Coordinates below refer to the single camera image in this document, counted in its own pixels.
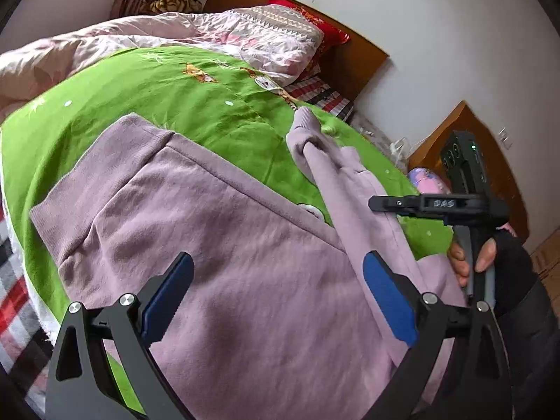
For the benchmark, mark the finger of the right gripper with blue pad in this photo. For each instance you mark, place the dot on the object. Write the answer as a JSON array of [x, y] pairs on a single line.
[[400, 205]]

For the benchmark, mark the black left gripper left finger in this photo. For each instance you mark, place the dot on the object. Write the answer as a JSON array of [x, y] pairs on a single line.
[[81, 384]]

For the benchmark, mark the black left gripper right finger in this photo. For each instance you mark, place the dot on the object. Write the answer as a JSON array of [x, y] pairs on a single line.
[[455, 366]]

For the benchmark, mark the lilac sweatpants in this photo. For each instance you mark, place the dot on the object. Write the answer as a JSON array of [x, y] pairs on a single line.
[[278, 323]]

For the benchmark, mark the black sleeved right forearm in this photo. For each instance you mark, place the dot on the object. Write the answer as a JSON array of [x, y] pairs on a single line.
[[530, 332]]

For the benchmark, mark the right hand black glove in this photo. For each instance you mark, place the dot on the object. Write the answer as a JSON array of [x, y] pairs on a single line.
[[514, 276]]

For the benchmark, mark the rolled pink quilt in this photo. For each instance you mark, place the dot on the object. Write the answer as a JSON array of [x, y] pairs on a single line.
[[427, 182]]

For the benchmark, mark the cluttered nightstand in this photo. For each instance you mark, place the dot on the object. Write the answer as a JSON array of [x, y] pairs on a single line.
[[395, 150]]

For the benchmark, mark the red plaid cloth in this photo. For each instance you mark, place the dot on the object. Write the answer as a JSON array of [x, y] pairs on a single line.
[[25, 348]]

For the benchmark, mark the plaid pillow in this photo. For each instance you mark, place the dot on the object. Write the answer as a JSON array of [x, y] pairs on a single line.
[[317, 92]]

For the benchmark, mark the red pillow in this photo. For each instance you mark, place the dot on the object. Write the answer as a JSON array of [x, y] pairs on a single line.
[[332, 36]]

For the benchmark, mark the green bed sheet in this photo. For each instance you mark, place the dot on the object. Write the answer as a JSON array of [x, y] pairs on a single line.
[[215, 100]]

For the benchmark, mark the pale pink patterned quilt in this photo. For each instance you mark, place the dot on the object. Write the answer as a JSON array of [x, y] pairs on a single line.
[[273, 39]]

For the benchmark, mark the yellow plush toy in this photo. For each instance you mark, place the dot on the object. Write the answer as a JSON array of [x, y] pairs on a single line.
[[156, 7]]

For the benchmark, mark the wall power socket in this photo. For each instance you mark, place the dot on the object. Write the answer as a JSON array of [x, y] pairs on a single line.
[[505, 138]]

